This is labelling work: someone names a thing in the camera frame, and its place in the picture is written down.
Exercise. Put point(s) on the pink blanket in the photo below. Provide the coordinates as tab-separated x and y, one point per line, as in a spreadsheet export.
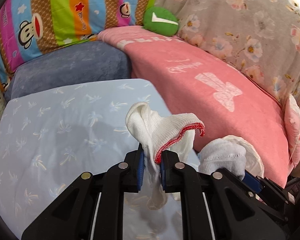
190	67

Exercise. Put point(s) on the blue-grey velvet cushion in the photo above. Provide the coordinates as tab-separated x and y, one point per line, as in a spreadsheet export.
65	65

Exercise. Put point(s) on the green check-mark plush cushion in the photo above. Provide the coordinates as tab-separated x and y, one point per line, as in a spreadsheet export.
161	20

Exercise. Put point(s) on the white glove with red trim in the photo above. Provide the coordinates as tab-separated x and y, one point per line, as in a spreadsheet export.
150	130

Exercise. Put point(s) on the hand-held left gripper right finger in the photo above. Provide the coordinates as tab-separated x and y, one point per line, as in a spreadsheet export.
163	177

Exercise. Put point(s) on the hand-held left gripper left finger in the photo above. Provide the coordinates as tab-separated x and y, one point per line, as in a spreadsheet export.
140	171

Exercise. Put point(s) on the white sock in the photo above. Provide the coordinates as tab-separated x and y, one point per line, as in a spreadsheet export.
222	155

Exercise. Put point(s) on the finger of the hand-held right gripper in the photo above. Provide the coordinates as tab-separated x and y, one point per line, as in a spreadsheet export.
252	182
242	183

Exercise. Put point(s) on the striped monkey-print pillow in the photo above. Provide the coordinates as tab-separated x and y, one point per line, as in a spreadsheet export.
52	10

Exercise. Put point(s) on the light blue patterned sheet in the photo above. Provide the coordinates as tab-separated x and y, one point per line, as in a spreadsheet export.
52	130

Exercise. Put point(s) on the grey floral blanket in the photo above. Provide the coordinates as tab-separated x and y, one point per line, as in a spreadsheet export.
240	17

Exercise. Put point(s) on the pink floral pillow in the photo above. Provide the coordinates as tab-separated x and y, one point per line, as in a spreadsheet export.
293	125

